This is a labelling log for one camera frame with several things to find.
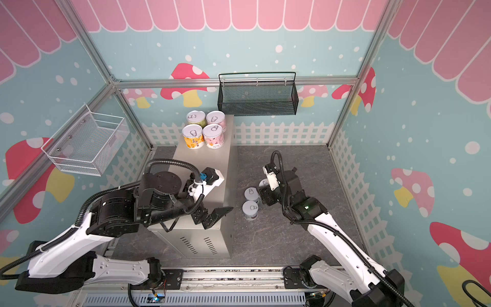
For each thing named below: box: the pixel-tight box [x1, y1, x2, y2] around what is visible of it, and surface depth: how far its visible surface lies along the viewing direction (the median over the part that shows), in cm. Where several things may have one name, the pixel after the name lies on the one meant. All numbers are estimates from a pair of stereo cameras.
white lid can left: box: [243, 186, 261, 201], surface depth 94 cm
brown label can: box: [258, 178, 270, 187], surface depth 76 cm
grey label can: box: [241, 200, 259, 221], surface depth 89 cm
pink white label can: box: [202, 123, 225, 150], surface depth 71 cm
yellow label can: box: [181, 123, 206, 150], surface depth 71 cm
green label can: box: [186, 110, 208, 129], surface depth 76 cm
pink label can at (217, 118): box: [205, 110, 227, 134], surface depth 76 cm
